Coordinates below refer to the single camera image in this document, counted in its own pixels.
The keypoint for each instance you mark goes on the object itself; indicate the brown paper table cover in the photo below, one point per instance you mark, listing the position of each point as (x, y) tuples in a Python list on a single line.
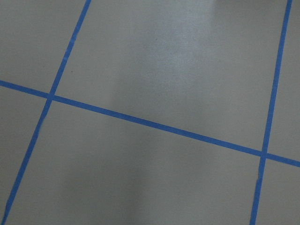
[(150, 112)]

